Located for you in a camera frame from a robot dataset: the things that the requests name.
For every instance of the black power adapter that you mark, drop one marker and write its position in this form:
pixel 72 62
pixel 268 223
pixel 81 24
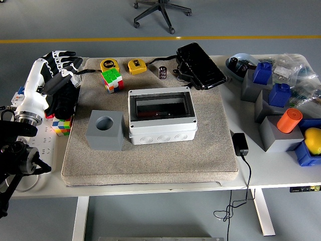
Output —
pixel 240 143

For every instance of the blue plastic bin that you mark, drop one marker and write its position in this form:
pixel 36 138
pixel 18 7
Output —
pixel 306 157

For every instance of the white power strip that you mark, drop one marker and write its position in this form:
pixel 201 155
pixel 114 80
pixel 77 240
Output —
pixel 47 143

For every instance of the white circuit breaker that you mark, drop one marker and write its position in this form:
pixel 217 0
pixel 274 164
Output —
pixel 17 97

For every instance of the yellow lemon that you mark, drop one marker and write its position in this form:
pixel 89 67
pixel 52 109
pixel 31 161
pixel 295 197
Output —
pixel 313 140

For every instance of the white table leg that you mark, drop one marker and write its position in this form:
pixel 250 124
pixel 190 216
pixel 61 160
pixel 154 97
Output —
pixel 263 211
pixel 80 218

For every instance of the grey block with round hole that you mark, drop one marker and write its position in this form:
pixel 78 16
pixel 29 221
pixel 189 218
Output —
pixel 105 140

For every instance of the white junction box with lid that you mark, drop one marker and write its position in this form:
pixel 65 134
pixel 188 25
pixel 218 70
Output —
pixel 163 136

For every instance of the yellow tape measure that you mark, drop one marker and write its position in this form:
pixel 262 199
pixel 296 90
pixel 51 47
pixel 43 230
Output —
pixel 136 66

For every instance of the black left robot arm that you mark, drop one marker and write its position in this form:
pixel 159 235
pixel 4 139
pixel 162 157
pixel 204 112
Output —
pixel 15 153

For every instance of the light blue bowl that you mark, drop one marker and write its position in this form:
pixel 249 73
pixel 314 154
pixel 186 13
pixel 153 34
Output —
pixel 233 73

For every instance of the white plastic module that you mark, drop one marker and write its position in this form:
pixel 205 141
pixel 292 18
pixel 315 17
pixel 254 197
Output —
pixel 77 80

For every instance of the black table control panel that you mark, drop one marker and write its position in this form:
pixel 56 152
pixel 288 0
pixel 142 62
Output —
pixel 304 188

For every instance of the clear bags of components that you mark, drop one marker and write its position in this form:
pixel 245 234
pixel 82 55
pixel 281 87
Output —
pixel 296 72

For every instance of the grey-brown mat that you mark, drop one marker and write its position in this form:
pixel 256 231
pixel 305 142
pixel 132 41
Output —
pixel 175 163

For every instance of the glossy black case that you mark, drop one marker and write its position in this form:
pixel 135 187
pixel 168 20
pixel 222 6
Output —
pixel 200 65

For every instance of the large colourful puzzle cube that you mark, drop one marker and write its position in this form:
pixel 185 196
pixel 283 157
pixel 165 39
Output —
pixel 111 80

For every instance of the grey holder block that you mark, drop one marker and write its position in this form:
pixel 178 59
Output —
pixel 262 110
pixel 250 90
pixel 281 143

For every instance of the black cylindrical capacitor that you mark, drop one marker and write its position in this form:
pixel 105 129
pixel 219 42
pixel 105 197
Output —
pixel 163 72

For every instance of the small colourful puzzle cube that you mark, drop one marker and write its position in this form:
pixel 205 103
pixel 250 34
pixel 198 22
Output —
pixel 61 126

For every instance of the yellow tape measure 5m label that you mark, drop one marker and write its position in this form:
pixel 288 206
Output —
pixel 109 64

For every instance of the black cloth bundle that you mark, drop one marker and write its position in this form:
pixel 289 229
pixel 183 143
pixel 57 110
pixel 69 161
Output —
pixel 65 103

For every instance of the black office chair base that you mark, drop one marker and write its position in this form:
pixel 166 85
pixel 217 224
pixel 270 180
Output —
pixel 164 12

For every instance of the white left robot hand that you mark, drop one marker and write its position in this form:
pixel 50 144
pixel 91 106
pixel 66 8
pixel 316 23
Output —
pixel 33 85

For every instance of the blue bottle-shaped block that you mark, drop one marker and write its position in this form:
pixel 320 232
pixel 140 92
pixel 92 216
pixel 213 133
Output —
pixel 278 96
pixel 262 74

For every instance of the small red block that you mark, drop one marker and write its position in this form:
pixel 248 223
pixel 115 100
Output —
pixel 49 115

